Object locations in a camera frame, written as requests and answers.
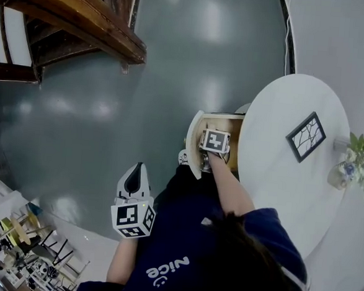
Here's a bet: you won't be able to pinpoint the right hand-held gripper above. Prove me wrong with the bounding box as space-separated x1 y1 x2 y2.
197 128 233 174

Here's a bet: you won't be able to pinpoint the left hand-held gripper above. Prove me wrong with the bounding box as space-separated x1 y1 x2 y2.
109 160 160 241

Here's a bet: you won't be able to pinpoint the wooden drawer with white front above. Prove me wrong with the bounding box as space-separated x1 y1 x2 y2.
182 109 246 183

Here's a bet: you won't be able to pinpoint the person's right forearm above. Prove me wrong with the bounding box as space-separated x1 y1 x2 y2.
203 149 260 221

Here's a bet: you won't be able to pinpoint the person's left forearm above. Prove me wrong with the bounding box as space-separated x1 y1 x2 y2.
106 235 139 285

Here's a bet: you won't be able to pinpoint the person's white shoe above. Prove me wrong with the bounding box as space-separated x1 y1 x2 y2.
177 149 191 167

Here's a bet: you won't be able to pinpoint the person's black trousers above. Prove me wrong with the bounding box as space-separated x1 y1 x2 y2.
154 163 231 214

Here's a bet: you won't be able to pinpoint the person's navy shirt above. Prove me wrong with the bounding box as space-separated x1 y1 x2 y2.
75 184 317 291

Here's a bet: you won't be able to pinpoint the black chair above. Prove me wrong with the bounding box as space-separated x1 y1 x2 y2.
38 228 77 269

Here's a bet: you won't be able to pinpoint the round wooden table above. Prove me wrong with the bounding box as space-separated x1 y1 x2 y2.
9 217 33 246

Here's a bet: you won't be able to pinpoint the white ceramic vase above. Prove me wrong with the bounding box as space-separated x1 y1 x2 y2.
326 161 350 191

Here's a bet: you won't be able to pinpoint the brown wooden staircase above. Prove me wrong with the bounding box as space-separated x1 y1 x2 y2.
0 0 151 93

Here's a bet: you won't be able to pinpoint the black picture frame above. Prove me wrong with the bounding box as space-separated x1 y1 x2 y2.
283 109 329 166

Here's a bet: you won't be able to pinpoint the white power cable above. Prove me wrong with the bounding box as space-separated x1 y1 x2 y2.
280 13 296 74

